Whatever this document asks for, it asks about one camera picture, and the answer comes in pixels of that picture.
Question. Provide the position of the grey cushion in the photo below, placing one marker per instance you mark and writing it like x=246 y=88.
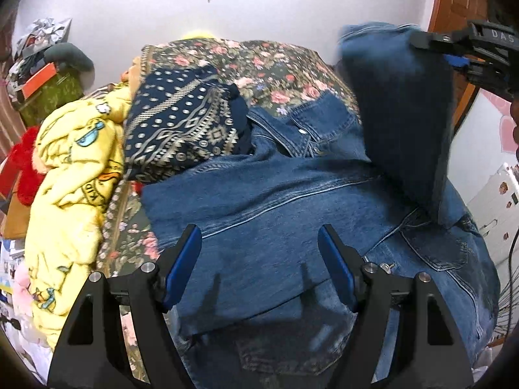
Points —
x=69 y=54

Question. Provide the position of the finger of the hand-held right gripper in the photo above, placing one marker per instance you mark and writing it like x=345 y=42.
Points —
x=440 y=44

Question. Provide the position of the person's right hand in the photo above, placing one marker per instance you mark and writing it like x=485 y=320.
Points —
x=515 y=121

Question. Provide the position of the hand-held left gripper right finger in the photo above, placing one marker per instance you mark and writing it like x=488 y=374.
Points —
x=337 y=259

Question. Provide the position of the silver patterned gift bag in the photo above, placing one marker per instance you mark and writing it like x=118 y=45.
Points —
x=44 y=32

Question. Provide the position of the red plush toy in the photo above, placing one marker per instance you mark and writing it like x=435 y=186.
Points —
x=22 y=166

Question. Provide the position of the white plastic organizer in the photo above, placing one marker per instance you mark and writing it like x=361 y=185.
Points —
x=495 y=206

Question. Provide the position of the floral bedspread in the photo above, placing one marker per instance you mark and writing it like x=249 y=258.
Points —
x=251 y=65

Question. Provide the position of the navy patterned cloth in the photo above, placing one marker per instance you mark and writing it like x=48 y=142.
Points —
x=182 y=123

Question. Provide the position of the green patterned bag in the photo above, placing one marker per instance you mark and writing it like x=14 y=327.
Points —
x=50 y=93

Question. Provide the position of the wooden door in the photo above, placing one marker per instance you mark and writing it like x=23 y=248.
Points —
x=456 y=12

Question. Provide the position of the yellow cartoon blanket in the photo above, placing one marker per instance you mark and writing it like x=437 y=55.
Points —
x=71 y=194

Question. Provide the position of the orange box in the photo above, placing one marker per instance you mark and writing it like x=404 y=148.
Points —
x=38 y=79

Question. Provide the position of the blue denim jacket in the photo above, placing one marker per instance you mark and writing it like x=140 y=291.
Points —
x=324 y=194

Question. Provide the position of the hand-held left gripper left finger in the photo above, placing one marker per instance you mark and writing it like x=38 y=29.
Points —
x=181 y=259

